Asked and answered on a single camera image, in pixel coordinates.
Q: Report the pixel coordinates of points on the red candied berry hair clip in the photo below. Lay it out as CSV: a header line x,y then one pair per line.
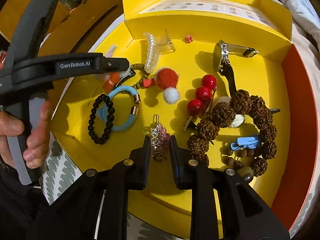
x,y
203,97

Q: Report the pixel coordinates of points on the wristwatch with black strap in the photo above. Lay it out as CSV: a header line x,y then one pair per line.
x,y
221,61

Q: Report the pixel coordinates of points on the red santa hat hair clip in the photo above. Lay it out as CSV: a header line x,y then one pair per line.
x,y
166,80

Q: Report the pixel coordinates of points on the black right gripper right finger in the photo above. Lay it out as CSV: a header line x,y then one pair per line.
x,y
244,215

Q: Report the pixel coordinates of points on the small red star charm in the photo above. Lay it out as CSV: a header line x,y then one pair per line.
x,y
188,39

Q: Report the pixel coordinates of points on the rhinestone pink hair clip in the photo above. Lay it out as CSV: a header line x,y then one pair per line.
x,y
159,140

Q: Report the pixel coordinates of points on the white floral duvet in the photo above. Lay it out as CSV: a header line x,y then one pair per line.
x,y
306,17

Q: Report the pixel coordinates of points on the yellow cardboard box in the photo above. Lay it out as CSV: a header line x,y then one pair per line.
x,y
226,81

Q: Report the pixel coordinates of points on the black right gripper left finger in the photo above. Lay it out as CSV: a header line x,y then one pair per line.
x,y
95,205

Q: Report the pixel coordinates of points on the orange white hair clip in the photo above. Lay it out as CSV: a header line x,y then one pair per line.
x,y
114,80

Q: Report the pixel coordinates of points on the light blue small hair clip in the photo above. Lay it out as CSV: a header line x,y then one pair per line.
x,y
250,143

